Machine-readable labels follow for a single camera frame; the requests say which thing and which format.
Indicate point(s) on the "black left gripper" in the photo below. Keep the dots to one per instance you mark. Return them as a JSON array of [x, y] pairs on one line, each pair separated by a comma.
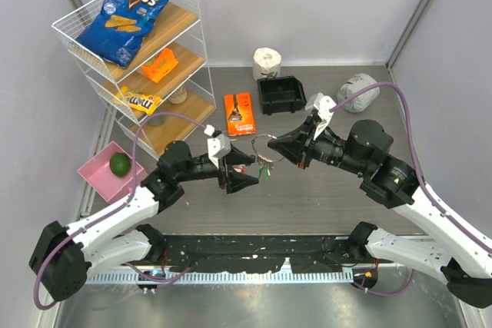
[[234, 181]]

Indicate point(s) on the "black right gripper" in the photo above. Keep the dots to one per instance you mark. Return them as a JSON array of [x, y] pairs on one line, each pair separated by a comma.
[[297, 144]]

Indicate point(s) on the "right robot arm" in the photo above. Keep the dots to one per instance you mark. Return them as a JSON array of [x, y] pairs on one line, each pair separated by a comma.
[[454, 260]]

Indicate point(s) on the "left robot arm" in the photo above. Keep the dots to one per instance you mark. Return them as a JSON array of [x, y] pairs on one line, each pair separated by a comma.
[[66, 256]]

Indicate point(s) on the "black plastic bin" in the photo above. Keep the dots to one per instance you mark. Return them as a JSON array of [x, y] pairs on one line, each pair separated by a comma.
[[281, 94]]

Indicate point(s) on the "orange Gillette razor box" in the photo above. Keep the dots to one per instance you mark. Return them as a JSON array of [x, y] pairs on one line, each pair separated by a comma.
[[239, 114]]

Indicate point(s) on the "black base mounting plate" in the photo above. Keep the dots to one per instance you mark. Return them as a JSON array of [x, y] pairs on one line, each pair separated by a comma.
[[255, 254]]

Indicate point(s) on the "white toilet paper roll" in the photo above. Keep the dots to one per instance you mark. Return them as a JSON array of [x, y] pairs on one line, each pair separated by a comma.
[[266, 63]]

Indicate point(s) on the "grey wrapped bundle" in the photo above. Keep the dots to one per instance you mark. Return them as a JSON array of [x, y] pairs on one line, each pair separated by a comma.
[[351, 87]]

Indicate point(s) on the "yellow M&M candy bag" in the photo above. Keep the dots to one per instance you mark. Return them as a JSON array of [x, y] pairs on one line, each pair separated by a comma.
[[146, 103]]

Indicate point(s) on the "green lime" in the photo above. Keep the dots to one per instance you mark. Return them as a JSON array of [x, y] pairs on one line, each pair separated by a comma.
[[120, 164]]

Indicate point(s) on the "orange snack pouch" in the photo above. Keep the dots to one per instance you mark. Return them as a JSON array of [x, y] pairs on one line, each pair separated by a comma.
[[159, 66]]

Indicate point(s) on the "pink box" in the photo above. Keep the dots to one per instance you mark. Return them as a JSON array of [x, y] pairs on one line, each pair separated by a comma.
[[98, 174]]

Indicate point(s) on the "blue Doritos chip bag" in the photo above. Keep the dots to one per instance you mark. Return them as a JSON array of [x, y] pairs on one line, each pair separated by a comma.
[[120, 28]]

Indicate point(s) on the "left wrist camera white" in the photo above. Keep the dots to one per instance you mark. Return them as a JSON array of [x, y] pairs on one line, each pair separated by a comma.
[[218, 145]]

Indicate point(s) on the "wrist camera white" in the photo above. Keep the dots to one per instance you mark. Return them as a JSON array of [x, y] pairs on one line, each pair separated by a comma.
[[218, 145], [322, 105]]

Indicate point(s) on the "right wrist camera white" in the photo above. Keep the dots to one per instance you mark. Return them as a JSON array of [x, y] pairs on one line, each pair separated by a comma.
[[322, 105]]

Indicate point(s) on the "white wire shelf rack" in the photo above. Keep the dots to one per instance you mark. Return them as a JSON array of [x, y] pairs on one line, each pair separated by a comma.
[[179, 27]]

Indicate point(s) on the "white slotted cable duct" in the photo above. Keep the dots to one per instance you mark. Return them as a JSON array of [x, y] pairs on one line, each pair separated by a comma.
[[126, 275]]

